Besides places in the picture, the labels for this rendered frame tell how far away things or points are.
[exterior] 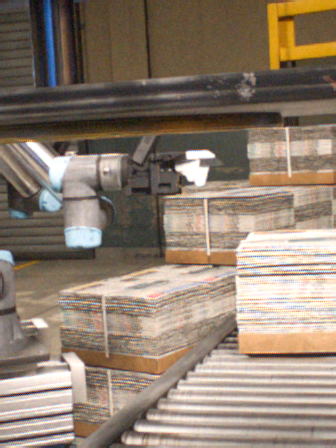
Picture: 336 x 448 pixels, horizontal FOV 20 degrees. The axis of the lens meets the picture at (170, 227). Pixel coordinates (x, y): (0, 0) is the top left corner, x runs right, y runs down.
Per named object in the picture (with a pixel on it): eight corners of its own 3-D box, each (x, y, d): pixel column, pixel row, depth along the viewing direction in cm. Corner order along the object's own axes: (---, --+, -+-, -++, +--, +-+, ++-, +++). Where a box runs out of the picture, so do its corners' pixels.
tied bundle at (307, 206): (210, 252, 364) (207, 192, 362) (251, 243, 387) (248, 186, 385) (298, 255, 341) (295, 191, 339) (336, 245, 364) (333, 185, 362)
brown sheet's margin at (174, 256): (165, 262, 340) (164, 250, 340) (210, 251, 363) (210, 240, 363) (256, 265, 317) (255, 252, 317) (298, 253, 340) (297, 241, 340)
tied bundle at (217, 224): (164, 263, 340) (160, 199, 338) (211, 253, 364) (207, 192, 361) (255, 267, 318) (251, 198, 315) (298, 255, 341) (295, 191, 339)
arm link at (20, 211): (24, 219, 285) (21, 183, 284) (3, 218, 293) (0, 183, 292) (45, 217, 290) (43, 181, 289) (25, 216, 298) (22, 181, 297)
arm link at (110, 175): (107, 156, 202) (98, 152, 194) (128, 155, 201) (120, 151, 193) (108, 191, 202) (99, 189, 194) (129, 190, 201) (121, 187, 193)
